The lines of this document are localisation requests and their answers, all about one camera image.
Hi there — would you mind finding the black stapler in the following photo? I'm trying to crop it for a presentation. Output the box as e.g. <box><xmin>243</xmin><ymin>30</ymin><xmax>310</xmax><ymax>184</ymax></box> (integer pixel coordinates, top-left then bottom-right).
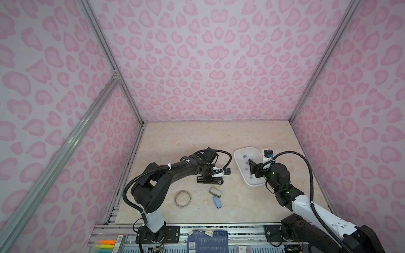
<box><xmin>196</xmin><ymin>175</ymin><xmax>224</xmax><ymax>186</ymax></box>

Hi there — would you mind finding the highlighter marker set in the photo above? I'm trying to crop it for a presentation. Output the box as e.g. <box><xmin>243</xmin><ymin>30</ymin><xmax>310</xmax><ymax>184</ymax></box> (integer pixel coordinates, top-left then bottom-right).
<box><xmin>96</xmin><ymin>235</ymin><xmax>127</xmax><ymax>253</ymax></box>

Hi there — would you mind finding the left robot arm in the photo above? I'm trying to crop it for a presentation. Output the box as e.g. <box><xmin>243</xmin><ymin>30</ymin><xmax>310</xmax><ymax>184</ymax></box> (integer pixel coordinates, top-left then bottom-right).
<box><xmin>122</xmin><ymin>148</ymin><xmax>232</xmax><ymax>240</ymax></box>

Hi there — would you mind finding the clear tape roll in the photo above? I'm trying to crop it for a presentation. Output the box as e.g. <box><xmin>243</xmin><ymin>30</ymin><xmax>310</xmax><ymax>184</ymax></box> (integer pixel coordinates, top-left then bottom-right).
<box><xmin>174</xmin><ymin>190</ymin><xmax>192</xmax><ymax>208</ymax></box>

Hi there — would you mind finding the white plastic tray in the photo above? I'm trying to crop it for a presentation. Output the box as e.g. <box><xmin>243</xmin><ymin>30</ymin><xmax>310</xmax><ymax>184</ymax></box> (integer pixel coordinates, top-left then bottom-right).
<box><xmin>234</xmin><ymin>147</ymin><xmax>265</xmax><ymax>188</ymax></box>

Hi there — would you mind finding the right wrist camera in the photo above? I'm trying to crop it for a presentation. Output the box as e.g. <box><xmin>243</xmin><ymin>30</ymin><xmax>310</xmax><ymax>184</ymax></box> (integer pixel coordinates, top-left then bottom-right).
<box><xmin>262</xmin><ymin>149</ymin><xmax>274</xmax><ymax>163</ymax></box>

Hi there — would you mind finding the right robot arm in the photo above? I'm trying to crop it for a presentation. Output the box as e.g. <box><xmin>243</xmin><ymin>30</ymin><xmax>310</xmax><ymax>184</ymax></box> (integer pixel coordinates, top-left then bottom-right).
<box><xmin>247</xmin><ymin>150</ymin><xmax>384</xmax><ymax>253</ymax></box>

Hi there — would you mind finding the blue mini stapler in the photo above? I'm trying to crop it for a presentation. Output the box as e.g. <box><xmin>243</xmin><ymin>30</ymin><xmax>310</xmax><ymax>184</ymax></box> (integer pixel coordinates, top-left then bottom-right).
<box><xmin>213</xmin><ymin>196</ymin><xmax>222</xmax><ymax>209</ymax></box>

